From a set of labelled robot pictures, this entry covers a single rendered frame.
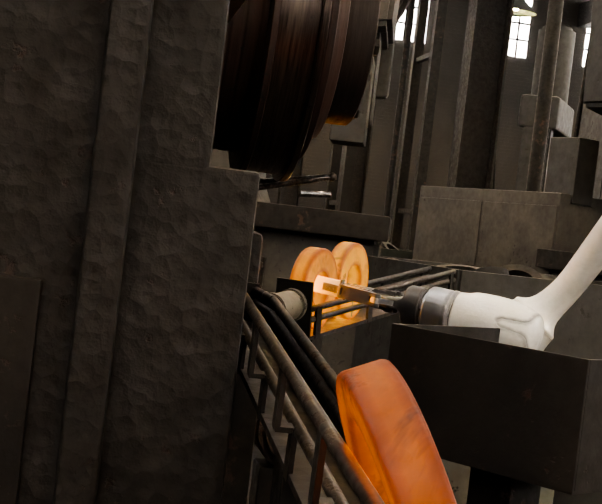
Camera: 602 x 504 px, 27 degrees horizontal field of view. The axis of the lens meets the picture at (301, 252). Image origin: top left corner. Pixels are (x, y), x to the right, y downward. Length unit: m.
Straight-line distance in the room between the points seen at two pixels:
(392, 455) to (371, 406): 0.04
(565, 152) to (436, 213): 0.91
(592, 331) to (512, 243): 1.76
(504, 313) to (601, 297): 2.08
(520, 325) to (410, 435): 1.47
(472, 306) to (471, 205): 4.03
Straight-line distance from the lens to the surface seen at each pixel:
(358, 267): 2.51
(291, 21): 1.66
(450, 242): 6.32
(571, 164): 5.79
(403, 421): 0.72
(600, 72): 5.69
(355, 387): 0.75
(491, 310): 2.19
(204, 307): 1.37
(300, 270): 2.30
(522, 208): 5.91
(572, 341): 4.20
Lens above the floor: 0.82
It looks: 1 degrees down
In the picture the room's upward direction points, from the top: 7 degrees clockwise
